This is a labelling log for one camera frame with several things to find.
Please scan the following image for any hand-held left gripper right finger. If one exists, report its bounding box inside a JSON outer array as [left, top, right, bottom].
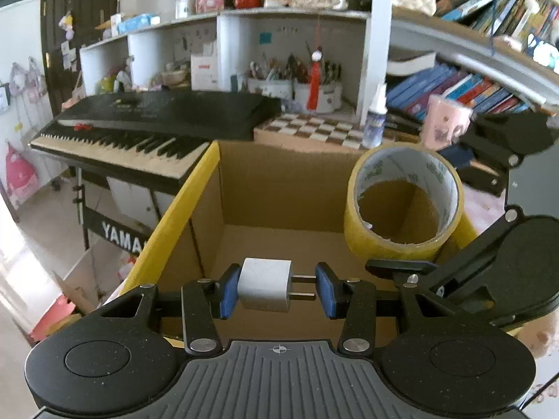
[[315, 262, 472, 355]]

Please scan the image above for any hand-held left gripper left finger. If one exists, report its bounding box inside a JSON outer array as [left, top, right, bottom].
[[89, 263, 242, 356]]

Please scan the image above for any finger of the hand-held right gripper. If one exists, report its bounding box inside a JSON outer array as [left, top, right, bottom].
[[460, 111, 557, 169], [366, 207, 525, 310]]

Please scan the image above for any white charger plug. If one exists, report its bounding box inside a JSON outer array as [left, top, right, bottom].
[[238, 257, 316, 313]]

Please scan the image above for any yellow tape roll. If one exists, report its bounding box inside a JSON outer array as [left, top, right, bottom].
[[343, 142, 464, 267]]

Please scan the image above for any yellow cardboard box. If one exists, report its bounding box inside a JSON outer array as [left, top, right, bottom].
[[109, 140, 479, 350]]

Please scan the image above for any person's right hand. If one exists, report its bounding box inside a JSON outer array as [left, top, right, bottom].
[[517, 312, 559, 361]]

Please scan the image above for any black flat box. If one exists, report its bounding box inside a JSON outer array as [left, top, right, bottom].
[[454, 166, 509, 197]]

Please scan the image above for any pink printed cup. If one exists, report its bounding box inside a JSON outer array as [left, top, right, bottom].
[[421, 95, 473, 149]]

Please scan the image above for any white low cabinet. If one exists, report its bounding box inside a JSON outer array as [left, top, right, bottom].
[[107, 179, 175, 233]]

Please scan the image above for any small clear spray bottle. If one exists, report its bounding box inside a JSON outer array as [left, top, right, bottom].
[[362, 83, 387, 149]]

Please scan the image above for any black keyboard stand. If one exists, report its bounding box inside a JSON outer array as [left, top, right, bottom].
[[65, 166, 153, 256]]

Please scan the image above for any brown cardboard box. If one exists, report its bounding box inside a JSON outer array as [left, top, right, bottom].
[[57, 236, 145, 310]]

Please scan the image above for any brown white chessboard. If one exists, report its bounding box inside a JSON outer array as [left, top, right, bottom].
[[253, 112, 376, 151]]

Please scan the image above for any white bookshelf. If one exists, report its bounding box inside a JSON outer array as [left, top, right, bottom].
[[369, 0, 559, 108]]

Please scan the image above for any black electronic keyboard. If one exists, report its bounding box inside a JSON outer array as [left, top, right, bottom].
[[30, 91, 282, 193]]

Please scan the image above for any red tassel ornament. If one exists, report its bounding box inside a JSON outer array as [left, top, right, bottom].
[[306, 41, 326, 112]]

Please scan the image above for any white round brush holder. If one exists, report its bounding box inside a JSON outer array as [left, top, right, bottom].
[[247, 54, 343, 113]]

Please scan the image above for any white red box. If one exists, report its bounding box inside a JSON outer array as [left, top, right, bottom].
[[191, 52, 219, 92]]

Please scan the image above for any pink backpack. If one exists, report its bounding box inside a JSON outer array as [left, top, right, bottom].
[[4, 142, 38, 210]]

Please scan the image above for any white desk shelf unit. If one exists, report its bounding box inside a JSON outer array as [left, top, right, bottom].
[[79, 9, 391, 116]]

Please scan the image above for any blue tissue pack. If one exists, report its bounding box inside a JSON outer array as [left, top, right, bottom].
[[117, 14, 161, 36]]

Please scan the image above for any pink white hanging bag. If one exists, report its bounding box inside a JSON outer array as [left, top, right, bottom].
[[9, 63, 28, 97], [26, 57, 48, 99]]

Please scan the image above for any small plush toy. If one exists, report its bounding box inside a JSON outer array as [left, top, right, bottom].
[[59, 11, 76, 41]]

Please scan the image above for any dark wooden door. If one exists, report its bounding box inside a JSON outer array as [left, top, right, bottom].
[[39, 0, 121, 116]]

